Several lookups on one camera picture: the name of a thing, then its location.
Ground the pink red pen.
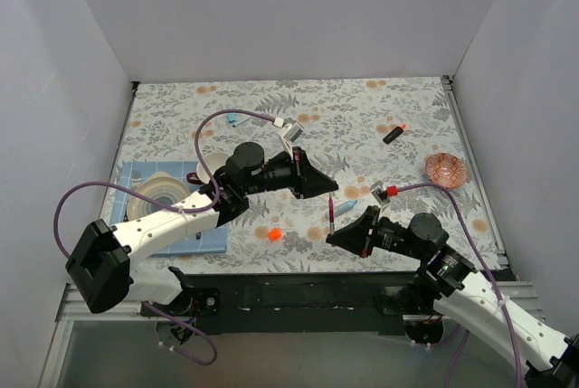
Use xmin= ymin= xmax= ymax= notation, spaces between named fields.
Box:
xmin=328 ymin=194 xmax=335 ymax=235

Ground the light blue highlighter marker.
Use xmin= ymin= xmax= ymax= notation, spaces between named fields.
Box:
xmin=334 ymin=200 xmax=357 ymax=217

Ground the thin white pen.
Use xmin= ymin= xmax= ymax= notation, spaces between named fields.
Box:
xmin=232 ymin=117 xmax=252 ymax=128

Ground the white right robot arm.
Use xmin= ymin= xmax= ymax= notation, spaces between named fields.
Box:
xmin=327 ymin=206 xmax=578 ymax=387

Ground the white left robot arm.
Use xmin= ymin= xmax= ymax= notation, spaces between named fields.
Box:
xmin=66 ymin=142 xmax=338 ymax=316

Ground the orange highlighter cap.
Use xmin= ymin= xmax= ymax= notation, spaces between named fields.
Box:
xmin=268 ymin=228 xmax=282 ymax=241

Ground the brown white mug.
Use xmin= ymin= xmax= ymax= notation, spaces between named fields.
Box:
xmin=186 ymin=152 xmax=228 ymax=185

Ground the red patterned bowl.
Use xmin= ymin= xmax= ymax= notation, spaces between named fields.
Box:
xmin=425 ymin=153 xmax=469 ymax=189

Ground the light blue checkered cloth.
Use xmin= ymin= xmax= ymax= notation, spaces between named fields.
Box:
xmin=109 ymin=161 xmax=228 ymax=257

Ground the black orange highlighter marker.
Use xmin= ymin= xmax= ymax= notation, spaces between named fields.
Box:
xmin=383 ymin=124 xmax=406 ymax=145

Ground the cream ceramic plate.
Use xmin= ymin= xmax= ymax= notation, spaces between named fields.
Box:
xmin=126 ymin=172 xmax=191 ymax=221

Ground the silver fork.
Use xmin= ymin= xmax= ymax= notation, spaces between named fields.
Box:
xmin=131 ymin=169 xmax=141 ymax=191

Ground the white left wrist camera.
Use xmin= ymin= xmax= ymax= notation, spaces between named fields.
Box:
xmin=278 ymin=118 xmax=304 ymax=155

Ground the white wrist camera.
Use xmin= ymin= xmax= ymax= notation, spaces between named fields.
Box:
xmin=370 ymin=181 xmax=390 ymax=206
xmin=278 ymin=118 xmax=304 ymax=155

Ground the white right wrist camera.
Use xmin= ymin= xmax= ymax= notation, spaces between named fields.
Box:
xmin=370 ymin=181 xmax=390 ymax=206

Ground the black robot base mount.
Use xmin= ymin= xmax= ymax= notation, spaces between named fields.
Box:
xmin=140 ymin=273 xmax=458 ymax=345

